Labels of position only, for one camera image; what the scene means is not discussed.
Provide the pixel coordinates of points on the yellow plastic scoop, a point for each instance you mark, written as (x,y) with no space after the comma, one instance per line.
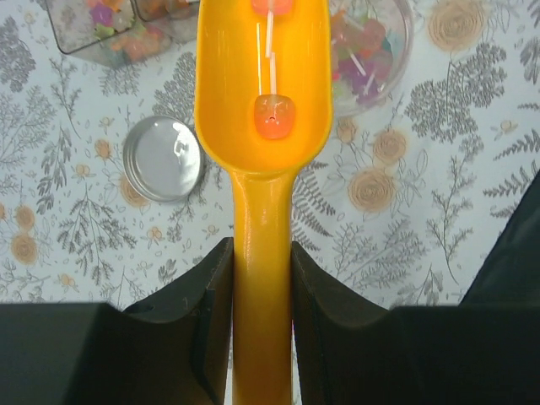
(230,70)

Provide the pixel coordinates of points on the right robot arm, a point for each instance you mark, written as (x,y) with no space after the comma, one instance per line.
(510,273)

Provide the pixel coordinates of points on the clear plastic jar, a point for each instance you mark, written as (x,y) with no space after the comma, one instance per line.
(371,43)

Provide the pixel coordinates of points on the floral patterned table mat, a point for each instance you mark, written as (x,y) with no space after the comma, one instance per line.
(403,205)

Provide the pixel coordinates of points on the silver round jar lid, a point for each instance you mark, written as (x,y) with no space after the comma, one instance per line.
(162,159)

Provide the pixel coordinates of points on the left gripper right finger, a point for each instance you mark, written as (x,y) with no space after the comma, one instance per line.
(352,351)

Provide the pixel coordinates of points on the clear compartment candy box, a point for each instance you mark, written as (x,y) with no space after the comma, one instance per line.
(115,33)

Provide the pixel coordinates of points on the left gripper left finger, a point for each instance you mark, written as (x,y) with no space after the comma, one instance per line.
(169,348)

